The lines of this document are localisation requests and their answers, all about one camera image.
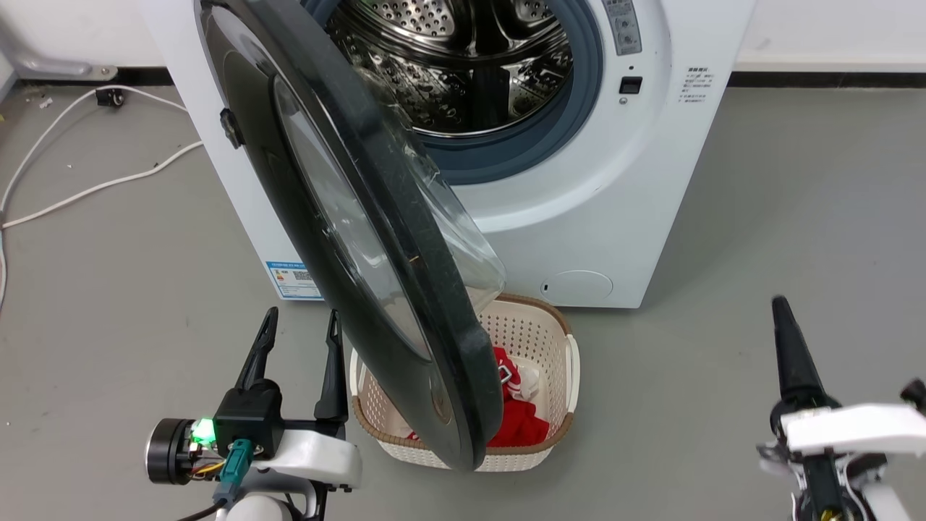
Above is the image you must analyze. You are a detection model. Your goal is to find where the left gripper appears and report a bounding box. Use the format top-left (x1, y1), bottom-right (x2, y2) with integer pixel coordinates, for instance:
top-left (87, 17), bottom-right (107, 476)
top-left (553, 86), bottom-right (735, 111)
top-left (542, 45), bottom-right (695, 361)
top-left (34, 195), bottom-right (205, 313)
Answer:
top-left (145, 307), bottom-right (363, 495)

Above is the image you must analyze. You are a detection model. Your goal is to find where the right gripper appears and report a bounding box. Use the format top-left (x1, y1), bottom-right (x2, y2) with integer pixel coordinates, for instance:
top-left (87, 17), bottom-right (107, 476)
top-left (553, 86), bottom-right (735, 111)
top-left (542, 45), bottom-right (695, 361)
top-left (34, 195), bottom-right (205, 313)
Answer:
top-left (756, 295), bottom-right (926, 480)

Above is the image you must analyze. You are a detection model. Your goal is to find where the black round washing machine door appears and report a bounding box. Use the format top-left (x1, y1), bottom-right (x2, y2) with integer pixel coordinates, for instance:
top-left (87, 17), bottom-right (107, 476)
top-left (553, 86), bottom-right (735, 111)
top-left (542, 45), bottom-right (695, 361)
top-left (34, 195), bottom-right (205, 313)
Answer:
top-left (194, 0), bottom-right (507, 473)

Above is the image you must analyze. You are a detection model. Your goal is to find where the white front-load washing machine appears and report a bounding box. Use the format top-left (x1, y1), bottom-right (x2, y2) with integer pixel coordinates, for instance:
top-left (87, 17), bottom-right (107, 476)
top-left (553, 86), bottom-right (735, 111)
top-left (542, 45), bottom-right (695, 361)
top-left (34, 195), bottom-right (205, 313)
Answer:
top-left (141, 0), bottom-right (757, 310)

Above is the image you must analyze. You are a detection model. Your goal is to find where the grey-blue rubber door gasket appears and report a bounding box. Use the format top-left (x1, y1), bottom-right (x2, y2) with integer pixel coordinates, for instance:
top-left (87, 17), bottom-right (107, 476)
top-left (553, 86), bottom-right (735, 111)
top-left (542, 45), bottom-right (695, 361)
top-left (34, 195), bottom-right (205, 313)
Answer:
top-left (304, 0), bottom-right (606, 186)

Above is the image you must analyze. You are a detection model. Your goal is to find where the blue energy label sticker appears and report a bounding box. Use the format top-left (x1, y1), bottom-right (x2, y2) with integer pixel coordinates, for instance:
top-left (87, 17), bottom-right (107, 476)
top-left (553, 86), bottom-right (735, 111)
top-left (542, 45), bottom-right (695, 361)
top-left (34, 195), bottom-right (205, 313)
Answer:
top-left (265, 260), bottom-right (323, 301)

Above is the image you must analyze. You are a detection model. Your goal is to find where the red and white garment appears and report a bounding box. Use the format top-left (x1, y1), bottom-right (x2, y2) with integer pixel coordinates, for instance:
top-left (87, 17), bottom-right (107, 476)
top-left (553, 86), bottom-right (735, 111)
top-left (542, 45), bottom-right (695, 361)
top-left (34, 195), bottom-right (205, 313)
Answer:
top-left (411, 346), bottom-right (551, 448)

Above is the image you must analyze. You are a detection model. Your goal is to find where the cream perforated laundry basket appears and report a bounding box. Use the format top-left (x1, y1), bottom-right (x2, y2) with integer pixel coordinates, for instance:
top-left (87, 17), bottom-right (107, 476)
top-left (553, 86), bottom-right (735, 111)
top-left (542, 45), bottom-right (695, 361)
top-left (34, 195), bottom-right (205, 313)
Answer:
top-left (349, 293), bottom-right (581, 473)

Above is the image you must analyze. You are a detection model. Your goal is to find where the round white filter cover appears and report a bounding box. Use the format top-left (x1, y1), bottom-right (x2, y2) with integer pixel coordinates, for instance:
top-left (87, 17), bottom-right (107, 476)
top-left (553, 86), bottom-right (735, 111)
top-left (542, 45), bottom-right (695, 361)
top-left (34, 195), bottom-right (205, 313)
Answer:
top-left (541, 270), bottom-right (614, 305)

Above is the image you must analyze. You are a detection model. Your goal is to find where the stainless steel washer drum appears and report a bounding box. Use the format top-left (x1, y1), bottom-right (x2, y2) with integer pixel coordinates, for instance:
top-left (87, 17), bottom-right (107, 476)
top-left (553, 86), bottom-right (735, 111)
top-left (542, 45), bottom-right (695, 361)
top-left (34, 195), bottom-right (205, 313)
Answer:
top-left (322, 0), bottom-right (577, 138)

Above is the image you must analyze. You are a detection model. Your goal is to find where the grey instruction sticker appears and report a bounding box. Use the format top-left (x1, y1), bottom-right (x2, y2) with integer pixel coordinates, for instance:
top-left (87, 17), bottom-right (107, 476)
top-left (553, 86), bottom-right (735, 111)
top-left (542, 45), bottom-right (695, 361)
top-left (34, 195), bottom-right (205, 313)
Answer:
top-left (602, 0), bottom-right (643, 56)

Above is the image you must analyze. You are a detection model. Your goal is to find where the teal connector black cable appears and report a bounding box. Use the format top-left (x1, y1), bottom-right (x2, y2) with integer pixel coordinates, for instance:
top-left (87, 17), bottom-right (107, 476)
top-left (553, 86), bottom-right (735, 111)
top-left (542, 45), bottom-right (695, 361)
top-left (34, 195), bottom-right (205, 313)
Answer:
top-left (174, 437), bottom-right (255, 521)

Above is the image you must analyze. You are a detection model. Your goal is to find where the white power cable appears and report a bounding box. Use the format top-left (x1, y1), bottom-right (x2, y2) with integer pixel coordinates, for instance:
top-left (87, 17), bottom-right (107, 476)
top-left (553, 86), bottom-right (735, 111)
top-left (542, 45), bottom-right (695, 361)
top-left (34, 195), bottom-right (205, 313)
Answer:
top-left (0, 140), bottom-right (205, 231)
top-left (0, 85), bottom-right (189, 215)

